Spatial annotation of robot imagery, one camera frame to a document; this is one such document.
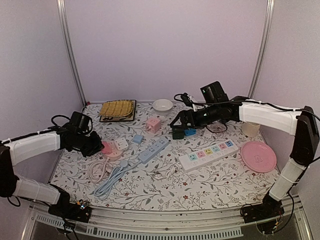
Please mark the right aluminium frame post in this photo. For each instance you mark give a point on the right aluminium frame post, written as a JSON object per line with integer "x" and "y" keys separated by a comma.
{"x": 262, "y": 48}

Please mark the pink plastic plate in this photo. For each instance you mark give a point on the pink plastic plate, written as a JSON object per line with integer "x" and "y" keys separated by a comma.
{"x": 258, "y": 157}

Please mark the small white charger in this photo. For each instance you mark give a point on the small white charger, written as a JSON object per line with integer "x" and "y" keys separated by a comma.
{"x": 207, "y": 134}

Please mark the dark green cube socket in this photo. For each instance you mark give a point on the dark green cube socket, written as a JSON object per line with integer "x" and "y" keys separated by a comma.
{"x": 178, "y": 133}

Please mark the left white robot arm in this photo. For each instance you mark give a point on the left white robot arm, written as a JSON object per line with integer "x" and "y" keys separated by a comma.
{"x": 16, "y": 150}

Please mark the aluminium frame post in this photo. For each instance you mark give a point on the aluminium frame post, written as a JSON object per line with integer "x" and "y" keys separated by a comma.
{"x": 62, "y": 13}
{"x": 262, "y": 48}

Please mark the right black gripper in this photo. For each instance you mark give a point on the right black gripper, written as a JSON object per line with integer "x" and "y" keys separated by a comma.
{"x": 184, "y": 114}

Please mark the cream plastic cup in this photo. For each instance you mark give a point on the cream plastic cup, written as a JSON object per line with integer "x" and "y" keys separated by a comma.
{"x": 250, "y": 129}

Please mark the white long power strip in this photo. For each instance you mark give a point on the white long power strip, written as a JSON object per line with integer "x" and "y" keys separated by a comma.
{"x": 207, "y": 155}

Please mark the front aluminium rail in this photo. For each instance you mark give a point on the front aluminium rail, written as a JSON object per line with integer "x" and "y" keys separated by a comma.
{"x": 210, "y": 224}

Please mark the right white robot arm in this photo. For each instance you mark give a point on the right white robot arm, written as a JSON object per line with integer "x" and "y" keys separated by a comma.
{"x": 298, "y": 122}

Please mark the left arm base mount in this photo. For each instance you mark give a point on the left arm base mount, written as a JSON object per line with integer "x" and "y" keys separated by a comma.
{"x": 79, "y": 211}

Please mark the light blue charger plug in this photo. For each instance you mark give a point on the light blue charger plug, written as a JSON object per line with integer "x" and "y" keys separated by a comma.
{"x": 138, "y": 139}

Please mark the white ceramic bowl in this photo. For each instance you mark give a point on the white ceramic bowl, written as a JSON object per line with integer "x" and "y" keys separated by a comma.
{"x": 162, "y": 105}

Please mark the pink cube plug adapter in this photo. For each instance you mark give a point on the pink cube plug adapter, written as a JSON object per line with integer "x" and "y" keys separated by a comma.
{"x": 153, "y": 125}

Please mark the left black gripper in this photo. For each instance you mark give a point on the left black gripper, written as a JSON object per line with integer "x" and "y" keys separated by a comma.
{"x": 98, "y": 145}

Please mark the white plug adapter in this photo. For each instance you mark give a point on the white plug adapter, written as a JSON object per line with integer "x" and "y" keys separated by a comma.
{"x": 121, "y": 144}

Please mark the black and tan mat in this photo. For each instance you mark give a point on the black and tan mat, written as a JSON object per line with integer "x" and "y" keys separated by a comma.
{"x": 118, "y": 111}

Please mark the left aluminium frame post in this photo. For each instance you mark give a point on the left aluminium frame post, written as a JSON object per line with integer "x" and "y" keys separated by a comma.
{"x": 62, "y": 13}

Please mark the light blue cube adapter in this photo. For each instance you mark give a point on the light blue cube adapter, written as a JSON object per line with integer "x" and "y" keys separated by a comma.
{"x": 190, "y": 132}

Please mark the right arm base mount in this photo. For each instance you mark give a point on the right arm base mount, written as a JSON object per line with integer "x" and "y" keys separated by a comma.
{"x": 269, "y": 208}

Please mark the pink square plug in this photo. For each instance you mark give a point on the pink square plug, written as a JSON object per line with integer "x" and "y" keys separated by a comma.
{"x": 108, "y": 147}

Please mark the pink round power strip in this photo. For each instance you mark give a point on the pink round power strip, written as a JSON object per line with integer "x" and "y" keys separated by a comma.
{"x": 116, "y": 154}

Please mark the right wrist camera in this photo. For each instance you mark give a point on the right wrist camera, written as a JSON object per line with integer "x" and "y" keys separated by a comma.
{"x": 187, "y": 100}

